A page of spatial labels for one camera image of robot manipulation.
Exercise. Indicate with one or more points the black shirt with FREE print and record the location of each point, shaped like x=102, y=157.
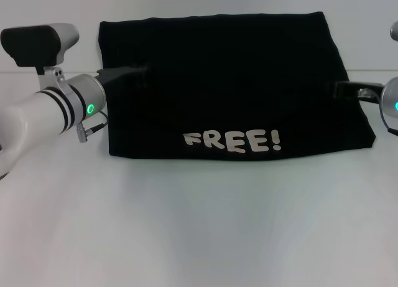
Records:
x=233, y=81

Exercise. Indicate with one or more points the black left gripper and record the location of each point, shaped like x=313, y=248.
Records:
x=115, y=75

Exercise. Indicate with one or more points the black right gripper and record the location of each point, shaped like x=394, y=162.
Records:
x=368, y=92

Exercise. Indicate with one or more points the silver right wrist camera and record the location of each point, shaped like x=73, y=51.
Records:
x=395, y=30

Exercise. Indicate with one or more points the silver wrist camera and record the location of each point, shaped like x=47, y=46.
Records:
x=31, y=44
x=395, y=30

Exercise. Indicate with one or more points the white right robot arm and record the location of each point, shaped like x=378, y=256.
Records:
x=391, y=97

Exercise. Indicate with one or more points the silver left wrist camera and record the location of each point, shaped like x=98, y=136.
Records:
x=31, y=44

